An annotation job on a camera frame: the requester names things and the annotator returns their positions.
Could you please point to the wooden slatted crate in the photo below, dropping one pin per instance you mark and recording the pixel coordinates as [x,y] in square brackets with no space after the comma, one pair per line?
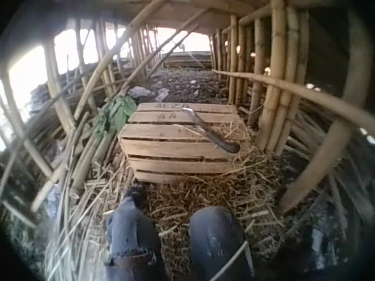
[175,140]

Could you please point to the heap of straw shavings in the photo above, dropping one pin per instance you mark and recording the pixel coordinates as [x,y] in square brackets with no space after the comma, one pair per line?
[222,190]

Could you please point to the crumpled white plastic scrap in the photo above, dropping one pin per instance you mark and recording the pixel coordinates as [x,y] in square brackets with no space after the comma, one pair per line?
[149,92]

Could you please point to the green leafy plant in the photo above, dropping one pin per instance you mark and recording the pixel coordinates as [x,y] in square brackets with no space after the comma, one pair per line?
[118,114]

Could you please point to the stack of bamboo sticks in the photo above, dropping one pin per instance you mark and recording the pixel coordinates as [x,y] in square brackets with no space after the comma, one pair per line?
[310,131]

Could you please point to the pile of split bamboo strips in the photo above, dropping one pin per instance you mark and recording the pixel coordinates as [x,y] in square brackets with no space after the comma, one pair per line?
[67,205]

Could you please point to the bamboo pole wall frame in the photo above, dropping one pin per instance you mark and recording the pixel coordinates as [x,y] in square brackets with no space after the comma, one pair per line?
[278,73]

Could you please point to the bamboo pole lattice frame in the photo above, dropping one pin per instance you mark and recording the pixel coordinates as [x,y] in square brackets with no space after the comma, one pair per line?
[96,67]

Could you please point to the long thin bamboo rail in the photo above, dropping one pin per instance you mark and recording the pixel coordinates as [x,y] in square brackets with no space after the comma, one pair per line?
[293,89]

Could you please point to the thick leaning bamboo post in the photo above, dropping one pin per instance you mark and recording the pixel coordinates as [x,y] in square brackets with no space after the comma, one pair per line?
[331,117]

